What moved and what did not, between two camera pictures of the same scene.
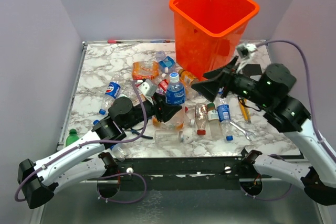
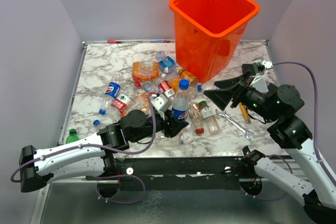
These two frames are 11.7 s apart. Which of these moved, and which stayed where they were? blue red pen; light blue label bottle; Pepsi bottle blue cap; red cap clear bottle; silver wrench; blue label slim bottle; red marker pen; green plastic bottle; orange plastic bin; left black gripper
Moved: red cap clear bottle; blue label slim bottle; left black gripper
Stayed: red marker pen; blue red pen; orange plastic bin; light blue label bottle; silver wrench; Pepsi bottle blue cap; green plastic bottle
